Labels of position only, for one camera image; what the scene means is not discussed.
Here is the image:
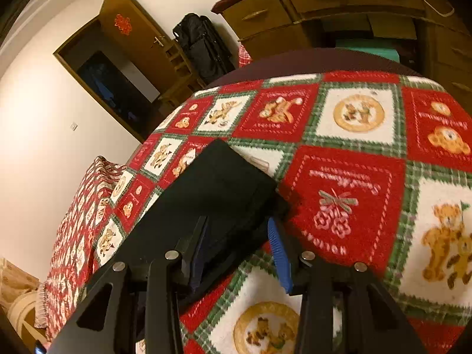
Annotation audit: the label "black pants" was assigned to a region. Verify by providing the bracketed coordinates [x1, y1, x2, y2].
[123, 139, 292, 303]

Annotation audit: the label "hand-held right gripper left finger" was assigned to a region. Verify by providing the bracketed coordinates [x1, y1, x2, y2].
[47, 216, 212, 354]

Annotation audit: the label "cream round headboard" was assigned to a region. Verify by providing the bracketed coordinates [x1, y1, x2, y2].
[6, 288, 48, 344]

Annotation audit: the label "beige patterned curtain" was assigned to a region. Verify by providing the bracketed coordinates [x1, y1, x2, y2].
[0, 255, 40, 315]

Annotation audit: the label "wooden chair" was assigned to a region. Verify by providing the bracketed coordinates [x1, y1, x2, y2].
[158, 40, 208, 116]

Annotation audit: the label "red printed bear blanket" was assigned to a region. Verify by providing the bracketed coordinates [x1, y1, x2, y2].
[35, 72, 472, 354]

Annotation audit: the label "wooden dresser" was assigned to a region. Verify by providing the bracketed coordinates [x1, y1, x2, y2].
[211, 0, 472, 100]

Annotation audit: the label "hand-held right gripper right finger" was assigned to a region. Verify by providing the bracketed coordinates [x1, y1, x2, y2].
[266, 217, 430, 354]

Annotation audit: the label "small wooden drawer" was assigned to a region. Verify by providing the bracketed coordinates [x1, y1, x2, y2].
[220, 0, 283, 40]

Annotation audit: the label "teal storage box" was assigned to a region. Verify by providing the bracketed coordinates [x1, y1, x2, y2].
[335, 38, 401, 63]

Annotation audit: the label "dark bed mattress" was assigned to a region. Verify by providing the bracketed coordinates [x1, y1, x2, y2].
[204, 47, 425, 89]

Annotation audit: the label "wooden door frame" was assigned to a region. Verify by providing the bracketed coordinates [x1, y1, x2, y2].
[53, 14, 148, 143]

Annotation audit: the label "wooden door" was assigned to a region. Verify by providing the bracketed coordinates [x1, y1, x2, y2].
[98, 0, 196, 98]

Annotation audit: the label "red paper door decoration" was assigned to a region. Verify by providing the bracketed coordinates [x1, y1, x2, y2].
[114, 14, 132, 36]

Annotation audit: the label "red checkered cloth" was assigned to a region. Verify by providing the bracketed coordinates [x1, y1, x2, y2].
[237, 42, 253, 68]

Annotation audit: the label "black travel bag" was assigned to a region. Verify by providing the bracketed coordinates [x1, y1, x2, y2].
[173, 13, 237, 82]

